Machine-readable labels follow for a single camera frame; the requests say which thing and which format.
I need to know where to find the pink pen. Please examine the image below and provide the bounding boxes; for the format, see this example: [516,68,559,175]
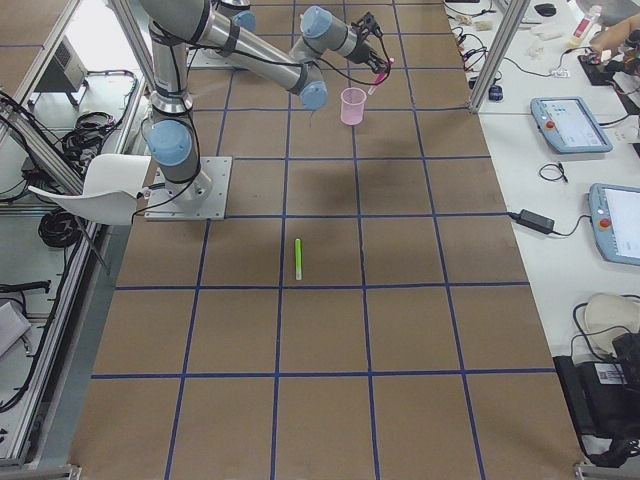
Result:
[367,57,395,96]

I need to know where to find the black power brick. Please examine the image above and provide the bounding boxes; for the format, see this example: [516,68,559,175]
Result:
[508,209,555,235]

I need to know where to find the aluminium frame post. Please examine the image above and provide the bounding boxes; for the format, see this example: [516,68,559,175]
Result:
[469,0,528,114]

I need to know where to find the small black cable loop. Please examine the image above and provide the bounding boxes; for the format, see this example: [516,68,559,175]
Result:
[538,161,569,184]

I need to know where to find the black device with label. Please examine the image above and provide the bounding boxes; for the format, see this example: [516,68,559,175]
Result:
[553,333,639,468]

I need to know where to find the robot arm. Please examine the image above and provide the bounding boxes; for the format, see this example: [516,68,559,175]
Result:
[142,1,391,220]

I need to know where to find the grey metal box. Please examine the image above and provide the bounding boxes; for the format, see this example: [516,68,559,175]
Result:
[34,35,88,108]

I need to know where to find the lower teach pendant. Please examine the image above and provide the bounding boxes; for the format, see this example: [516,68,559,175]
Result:
[588,183,639,266]

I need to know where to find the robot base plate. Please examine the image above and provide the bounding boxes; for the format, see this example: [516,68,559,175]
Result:
[143,156,232,221]

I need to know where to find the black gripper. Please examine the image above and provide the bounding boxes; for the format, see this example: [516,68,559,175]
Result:
[349,12,392,84]

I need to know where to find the green pen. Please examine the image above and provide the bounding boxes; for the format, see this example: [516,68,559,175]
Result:
[294,238,303,281]

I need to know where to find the upper teach pendant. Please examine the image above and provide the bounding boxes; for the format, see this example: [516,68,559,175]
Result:
[530,97,613,155]

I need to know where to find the teach pendant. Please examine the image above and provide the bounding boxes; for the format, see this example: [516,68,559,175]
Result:
[588,183,639,266]
[530,97,613,155]

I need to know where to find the pink mesh cup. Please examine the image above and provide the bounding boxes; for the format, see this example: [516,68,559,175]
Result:
[340,87,367,126]

